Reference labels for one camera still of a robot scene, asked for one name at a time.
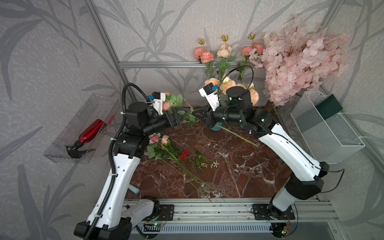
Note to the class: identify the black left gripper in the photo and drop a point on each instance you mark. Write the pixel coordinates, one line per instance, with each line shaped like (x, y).
(174, 121)

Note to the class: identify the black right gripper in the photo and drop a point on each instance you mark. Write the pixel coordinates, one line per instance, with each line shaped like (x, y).
(209, 115)

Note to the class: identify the large peach rose spray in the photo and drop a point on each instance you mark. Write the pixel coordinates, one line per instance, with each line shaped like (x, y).
(222, 86)

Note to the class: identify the pink rose spray stem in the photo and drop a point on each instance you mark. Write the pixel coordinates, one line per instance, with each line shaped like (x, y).
(205, 57)

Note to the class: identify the peach rose spray stem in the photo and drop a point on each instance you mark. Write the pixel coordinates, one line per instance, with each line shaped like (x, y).
(225, 55)

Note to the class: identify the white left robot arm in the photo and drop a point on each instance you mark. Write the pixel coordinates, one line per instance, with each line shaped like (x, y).
(105, 221)

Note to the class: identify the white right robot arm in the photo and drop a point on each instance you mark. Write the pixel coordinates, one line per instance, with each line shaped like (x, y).
(307, 173)

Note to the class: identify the teal ceramic vase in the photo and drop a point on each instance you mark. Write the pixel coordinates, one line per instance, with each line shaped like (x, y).
(216, 127)

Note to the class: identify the red carnation stem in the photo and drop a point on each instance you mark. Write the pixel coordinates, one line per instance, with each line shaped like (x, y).
(200, 162)

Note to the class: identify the magenta rose bud stem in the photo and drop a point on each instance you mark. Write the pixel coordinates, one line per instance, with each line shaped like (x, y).
(161, 148)

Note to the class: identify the pink cherry blossom tree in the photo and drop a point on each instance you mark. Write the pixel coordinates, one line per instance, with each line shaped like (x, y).
(298, 59)

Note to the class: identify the red spray bottle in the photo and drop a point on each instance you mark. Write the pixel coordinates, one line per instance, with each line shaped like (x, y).
(85, 137)

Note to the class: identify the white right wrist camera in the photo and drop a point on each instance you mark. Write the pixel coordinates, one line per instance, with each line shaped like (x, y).
(210, 92)

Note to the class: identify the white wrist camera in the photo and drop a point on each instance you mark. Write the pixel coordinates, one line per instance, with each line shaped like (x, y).
(157, 99)
(210, 92)

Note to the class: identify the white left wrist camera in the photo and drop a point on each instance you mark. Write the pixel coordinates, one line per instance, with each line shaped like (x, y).
(157, 99)

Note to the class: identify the teal handled scraper tool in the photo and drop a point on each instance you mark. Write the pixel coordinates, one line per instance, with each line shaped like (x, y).
(134, 189)

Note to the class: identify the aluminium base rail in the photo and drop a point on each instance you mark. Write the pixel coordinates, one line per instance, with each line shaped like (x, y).
(238, 210)

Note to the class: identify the clear plastic wall bin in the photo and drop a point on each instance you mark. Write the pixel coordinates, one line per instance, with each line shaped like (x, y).
(96, 107)

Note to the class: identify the white wire mesh basket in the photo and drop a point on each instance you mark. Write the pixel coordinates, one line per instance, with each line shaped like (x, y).
(331, 140)

